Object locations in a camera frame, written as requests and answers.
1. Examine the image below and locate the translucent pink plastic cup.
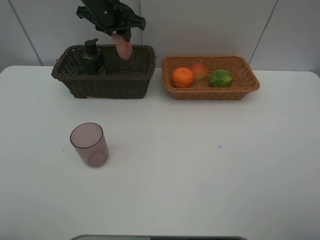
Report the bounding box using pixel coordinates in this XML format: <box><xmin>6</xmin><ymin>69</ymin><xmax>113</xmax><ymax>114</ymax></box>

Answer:
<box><xmin>69</xmin><ymin>122</ymin><xmax>109</xmax><ymax>168</ymax></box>

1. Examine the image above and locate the orange tangerine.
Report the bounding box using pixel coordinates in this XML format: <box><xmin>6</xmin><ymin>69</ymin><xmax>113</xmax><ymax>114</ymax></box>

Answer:
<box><xmin>172</xmin><ymin>67</ymin><xmax>195</xmax><ymax>88</ymax></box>

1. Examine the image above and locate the pink spray bottle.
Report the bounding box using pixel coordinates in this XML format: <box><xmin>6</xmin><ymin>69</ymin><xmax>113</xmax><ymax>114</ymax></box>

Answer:
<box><xmin>111</xmin><ymin>33</ymin><xmax>133</xmax><ymax>60</ymax></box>

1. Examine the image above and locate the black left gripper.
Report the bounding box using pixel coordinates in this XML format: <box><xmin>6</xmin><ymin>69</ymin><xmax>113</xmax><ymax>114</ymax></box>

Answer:
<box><xmin>76</xmin><ymin>0</ymin><xmax>146</xmax><ymax>42</ymax></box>

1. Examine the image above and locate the dark brown wicker basket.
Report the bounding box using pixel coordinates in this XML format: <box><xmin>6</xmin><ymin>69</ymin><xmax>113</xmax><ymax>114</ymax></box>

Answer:
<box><xmin>51</xmin><ymin>44</ymin><xmax>156</xmax><ymax>99</ymax></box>

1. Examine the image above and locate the green lime fruit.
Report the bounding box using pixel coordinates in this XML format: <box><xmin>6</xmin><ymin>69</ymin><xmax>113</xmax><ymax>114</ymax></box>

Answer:
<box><xmin>209</xmin><ymin>69</ymin><xmax>235</xmax><ymax>88</ymax></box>

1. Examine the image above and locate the light brown wicker basket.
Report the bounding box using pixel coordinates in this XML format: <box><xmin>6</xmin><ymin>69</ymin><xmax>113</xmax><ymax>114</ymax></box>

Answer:
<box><xmin>162</xmin><ymin>55</ymin><xmax>260</xmax><ymax>100</ymax></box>

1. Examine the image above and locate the dark green pump bottle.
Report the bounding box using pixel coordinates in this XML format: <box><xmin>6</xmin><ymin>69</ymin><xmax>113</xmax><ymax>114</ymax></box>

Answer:
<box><xmin>83</xmin><ymin>38</ymin><xmax>106</xmax><ymax>76</ymax></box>

